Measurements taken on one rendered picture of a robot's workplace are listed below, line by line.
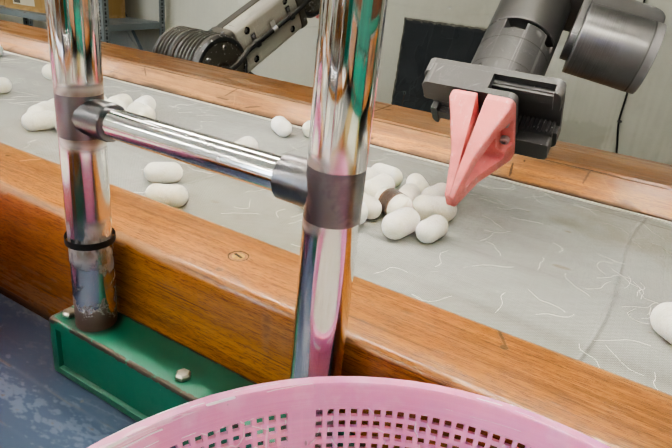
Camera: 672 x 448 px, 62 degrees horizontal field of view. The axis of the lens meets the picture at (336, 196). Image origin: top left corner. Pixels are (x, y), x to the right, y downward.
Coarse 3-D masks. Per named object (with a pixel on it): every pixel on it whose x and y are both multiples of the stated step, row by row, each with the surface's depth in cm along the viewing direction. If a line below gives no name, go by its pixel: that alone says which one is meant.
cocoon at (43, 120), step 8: (32, 112) 55; (40, 112) 56; (48, 112) 56; (24, 120) 55; (32, 120) 55; (40, 120) 55; (48, 120) 56; (32, 128) 55; (40, 128) 56; (48, 128) 56
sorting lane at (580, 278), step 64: (0, 64) 83; (0, 128) 56; (192, 128) 62; (256, 128) 65; (192, 192) 46; (256, 192) 47; (512, 192) 53; (384, 256) 39; (448, 256) 39; (512, 256) 40; (576, 256) 41; (640, 256) 43; (512, 320) 33; (576, 320) 33; (640, 320) 34
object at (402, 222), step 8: (400, 208) 42; (408, 208) 42; (392, 216) 40; (400, 216) 40; (408, 216) 41; (416, 216) 41; (384, 224) 40; (392, 224) 40; (400, 224) 40; (408, 224) 40; (416, 224) 41; (384, 232) 41; (392, 232) 40; (400, 232) 40; (408, 232) 41
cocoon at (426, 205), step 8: (416, 200) 44; (424, 200) 44; (432, 200) 44; (440, 200) 44; (416, 208) 44; (424, 208) 44; (432, 208) 44; (440, 208) 44; (448, 208) 44; (456, 208) 44; (424, 216) 44; (448, 216) 44
